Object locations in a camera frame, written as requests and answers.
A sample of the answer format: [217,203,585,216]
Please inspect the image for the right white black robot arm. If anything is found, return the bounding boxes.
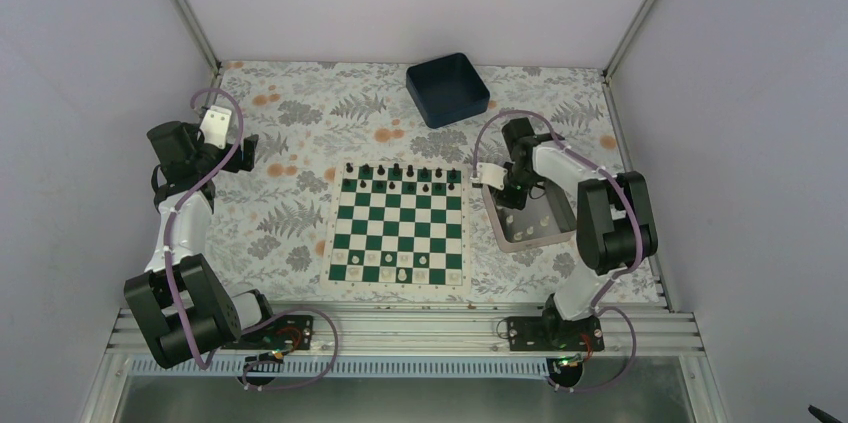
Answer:
[493,111,658,350]

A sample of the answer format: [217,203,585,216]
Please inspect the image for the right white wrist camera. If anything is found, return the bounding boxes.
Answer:
[470,162,508,190]

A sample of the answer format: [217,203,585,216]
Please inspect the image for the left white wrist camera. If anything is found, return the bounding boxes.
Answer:
[199,105,233,149]

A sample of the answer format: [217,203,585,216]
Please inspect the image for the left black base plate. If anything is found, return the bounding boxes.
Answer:
[223,314,314,351]

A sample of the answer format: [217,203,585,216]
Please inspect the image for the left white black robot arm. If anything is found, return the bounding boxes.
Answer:
[124,109,279,368]

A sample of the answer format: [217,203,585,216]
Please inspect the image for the aluminium rail frame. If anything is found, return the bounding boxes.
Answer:
[82,303,727,422]

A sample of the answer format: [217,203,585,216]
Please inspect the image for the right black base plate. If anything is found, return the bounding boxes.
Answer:
[506,316,605,352]

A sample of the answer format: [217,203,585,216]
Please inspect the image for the floral patterned table mat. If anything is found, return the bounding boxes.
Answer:
[204,61,623,304]

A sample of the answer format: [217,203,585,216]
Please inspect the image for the white chess rook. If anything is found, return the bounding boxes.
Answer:
[446,270,461,285]

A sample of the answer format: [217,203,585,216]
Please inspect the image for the green white chess board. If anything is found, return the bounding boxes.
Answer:
[321,161,472,294]

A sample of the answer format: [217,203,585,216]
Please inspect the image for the dark blue square bin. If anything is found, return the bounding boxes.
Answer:
[405,52,491,129]

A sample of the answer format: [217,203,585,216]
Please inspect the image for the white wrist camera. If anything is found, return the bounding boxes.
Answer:
[470,162,508,190]
[199,105,233,149]

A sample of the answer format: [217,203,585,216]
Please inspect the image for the metal tray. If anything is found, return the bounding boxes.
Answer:
[482,180,577,253]

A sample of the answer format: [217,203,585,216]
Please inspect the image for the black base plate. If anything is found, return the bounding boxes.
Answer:
[223,314,314,351]
[506,316,605,352]

